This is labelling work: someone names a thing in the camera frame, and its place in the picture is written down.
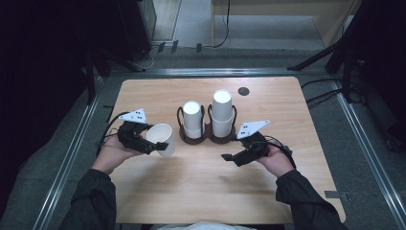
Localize right hand-held gripper cable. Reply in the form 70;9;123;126
264;135;297;170

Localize light wooden furniture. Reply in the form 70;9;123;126
210;0;362;49

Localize black hanging cable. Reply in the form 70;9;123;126
212;0;232;49

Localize person's light grey shirt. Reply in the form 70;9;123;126
149;220;257;230

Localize dark double cup holder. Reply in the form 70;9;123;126
176;103;237;145

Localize black cabinet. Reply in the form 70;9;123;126
116;0;157;62

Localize black tripod stand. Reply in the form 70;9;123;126
286;0;365;104

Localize black floor cables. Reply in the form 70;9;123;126
300;78;345;109

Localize white floor cable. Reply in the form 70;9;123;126
139;44;161;70

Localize person's left hand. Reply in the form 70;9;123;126
91;136;145;175

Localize metal floor rail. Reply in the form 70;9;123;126
329;79;406;230
32;76;104;230

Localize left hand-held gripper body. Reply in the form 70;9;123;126
117;107;151;151

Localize person's right hand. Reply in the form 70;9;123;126
255;145;296;179

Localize black metal stand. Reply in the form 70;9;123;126
83;47;147;105

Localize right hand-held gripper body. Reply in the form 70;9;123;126
236;119;271;160

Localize left hand-held gripper cable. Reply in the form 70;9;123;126
96;111;130;157

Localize hand-held gripper cable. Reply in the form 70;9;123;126
96;111;130;157
264;135;297;170

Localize white paper cup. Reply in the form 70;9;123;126
212;89;234;122
146;123;176;158
212;116;235;138
182;101;205;130
184;126;206;139

